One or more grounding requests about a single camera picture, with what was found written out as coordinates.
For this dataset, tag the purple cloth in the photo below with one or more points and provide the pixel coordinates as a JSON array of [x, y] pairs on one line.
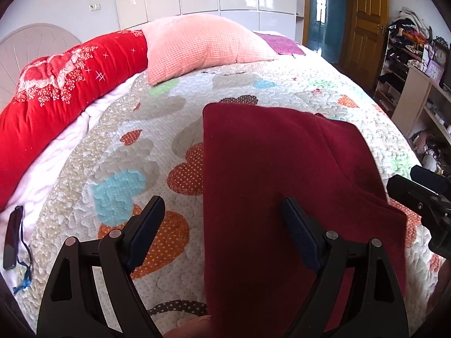
[[281, 45]]

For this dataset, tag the black phone with strap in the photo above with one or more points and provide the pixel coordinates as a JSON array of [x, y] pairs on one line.
[[15, 236]]

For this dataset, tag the white round headboard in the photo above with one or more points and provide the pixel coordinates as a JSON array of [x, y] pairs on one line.
[[23, 46]]

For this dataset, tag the pale pink bed sheet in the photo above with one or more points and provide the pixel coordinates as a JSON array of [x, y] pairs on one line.
[[36, 184]]

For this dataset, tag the dark red garment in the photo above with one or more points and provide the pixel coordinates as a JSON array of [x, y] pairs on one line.
[[254, 158]]

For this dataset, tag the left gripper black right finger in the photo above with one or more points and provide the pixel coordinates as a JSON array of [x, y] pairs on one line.
[[374, 306]]

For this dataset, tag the pink checked pillow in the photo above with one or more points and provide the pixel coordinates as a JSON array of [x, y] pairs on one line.
[[179, 45]]

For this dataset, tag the cluttered white shelf unit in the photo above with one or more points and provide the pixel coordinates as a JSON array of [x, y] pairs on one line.
[[415, 91]]

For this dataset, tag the red floral duvet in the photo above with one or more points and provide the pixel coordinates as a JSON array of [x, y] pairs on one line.
[[52, 92]]

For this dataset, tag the patchwork heart quilt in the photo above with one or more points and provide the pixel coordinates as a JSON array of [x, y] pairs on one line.
[[150, 142]]

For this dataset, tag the wooden door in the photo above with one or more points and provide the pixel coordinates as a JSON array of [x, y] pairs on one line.
[[364, 41]]

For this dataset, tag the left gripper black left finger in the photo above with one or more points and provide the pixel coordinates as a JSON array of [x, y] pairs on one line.
[[71, 306]]

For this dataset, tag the small desk clock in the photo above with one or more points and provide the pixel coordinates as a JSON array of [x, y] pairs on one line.
[[440, 56]]

